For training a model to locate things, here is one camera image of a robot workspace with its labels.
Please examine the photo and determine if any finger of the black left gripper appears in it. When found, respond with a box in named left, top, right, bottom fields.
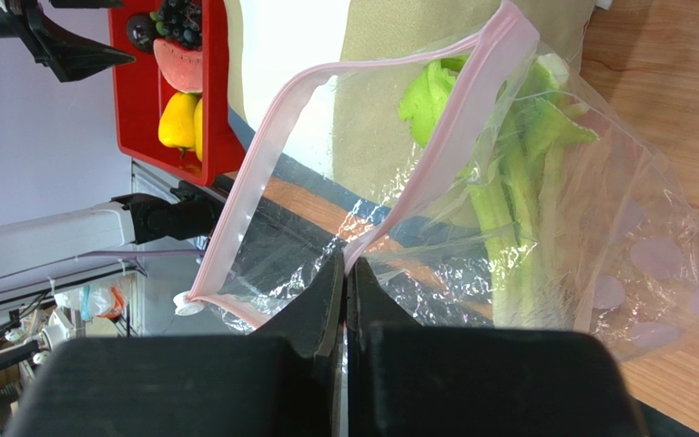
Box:
left=23, top=5, right=135, bottom=82

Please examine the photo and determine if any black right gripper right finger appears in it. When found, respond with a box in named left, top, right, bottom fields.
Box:
left=347, top=259, right=647, bottom=436

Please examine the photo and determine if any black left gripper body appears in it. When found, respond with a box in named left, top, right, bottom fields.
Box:
left=0, top=0, right=41, bottom=63

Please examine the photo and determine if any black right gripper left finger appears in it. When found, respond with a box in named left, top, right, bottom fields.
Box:
left=5, top=255, right=344, bottom=436

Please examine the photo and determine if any watermelon slice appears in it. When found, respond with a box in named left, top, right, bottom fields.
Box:
left=153, top=38, right=204, bottom=94

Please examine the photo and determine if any yellow mango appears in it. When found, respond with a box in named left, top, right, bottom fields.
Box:
left=193, top=98, right=204, bottom=162

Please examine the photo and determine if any clear zip top bag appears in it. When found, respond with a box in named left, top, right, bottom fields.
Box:
left=174, top=1, right=699, bottom=361

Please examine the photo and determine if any green celery bunch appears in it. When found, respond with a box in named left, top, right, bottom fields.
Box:
left=398, top=53, right=599, bottom=329

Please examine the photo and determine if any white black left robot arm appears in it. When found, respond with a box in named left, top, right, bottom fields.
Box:
left=0, top=1, right=222, bottom=279

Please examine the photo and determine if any red plastic tray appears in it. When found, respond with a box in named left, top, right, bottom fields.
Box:
left=108, top=0, right=246, bottom=186

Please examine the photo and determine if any dark plum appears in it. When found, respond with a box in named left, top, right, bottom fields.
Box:
left=126, top=13, right=159, bottom=54

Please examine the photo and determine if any dark grape bunch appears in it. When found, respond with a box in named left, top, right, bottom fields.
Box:
left=149, top=0, right=203, bottom=51

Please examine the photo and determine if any yellow bell pepper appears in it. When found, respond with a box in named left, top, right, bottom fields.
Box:
left=157, top=92, right=200, bottom=150

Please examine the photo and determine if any striped beige blue pillow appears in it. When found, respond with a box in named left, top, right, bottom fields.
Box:
left=223, top=0, right=614, bottom=210

